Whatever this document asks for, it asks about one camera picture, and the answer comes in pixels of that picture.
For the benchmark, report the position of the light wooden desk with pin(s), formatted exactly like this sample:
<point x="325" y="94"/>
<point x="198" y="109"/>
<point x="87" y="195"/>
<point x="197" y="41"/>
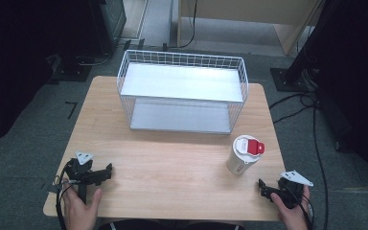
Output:
<point x="246" y="12"/>

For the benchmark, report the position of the person's right hand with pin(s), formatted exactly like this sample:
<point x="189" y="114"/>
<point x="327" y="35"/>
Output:
<point x="291" y="217"/>

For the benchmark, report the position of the person's left hand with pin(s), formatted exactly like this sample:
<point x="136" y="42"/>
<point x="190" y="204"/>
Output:
<point x="78" y="211"/>

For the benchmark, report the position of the black stand with base plate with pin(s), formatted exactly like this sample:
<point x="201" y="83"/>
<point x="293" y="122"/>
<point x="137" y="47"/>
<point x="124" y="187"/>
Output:
<point x="73" y="68"/>

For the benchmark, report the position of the white cup with red lid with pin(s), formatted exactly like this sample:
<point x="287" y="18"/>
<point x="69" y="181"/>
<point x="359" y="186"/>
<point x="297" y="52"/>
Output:
<point x="241" y="161"/>

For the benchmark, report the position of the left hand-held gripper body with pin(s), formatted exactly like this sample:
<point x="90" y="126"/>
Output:
<point x="82" y="169"/>

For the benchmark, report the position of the black cabinet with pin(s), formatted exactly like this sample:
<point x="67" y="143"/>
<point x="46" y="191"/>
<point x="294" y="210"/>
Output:
<point x="108" y="25"/>

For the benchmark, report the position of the black slanted stand with base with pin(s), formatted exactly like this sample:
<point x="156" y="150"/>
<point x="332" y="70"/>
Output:
<point x="295" y="72"/>

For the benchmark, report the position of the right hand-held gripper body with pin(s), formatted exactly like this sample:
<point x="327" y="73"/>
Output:
<point x="290" y="188"/>

